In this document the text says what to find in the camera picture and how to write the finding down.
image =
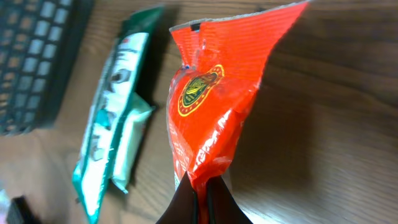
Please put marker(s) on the green 3M gloves pack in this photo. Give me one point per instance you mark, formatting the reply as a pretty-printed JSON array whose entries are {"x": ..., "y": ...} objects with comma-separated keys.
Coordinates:
[{"x": 111, "y": 104}]

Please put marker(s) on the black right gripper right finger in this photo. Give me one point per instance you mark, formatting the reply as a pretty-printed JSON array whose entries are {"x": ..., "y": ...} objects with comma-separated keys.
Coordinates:
[{"x": 222, "y": 208}]

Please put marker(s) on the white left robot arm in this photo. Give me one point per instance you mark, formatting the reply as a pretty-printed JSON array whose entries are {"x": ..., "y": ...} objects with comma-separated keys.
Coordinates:
[{"x": 20, "y": 213}]

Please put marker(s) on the grey plastic mesh basket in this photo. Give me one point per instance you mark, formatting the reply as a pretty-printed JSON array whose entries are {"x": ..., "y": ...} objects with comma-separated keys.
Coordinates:
[{"x": 40, "y": 41}]

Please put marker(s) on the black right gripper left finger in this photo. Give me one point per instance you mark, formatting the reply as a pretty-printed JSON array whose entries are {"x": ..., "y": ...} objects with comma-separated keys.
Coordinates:
[{"x": 183, "y": 208}]

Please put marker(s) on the red Hacks candy bag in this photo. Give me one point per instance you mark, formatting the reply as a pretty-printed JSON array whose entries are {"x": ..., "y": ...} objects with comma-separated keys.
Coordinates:
[{"x": 213, "y": 92}]

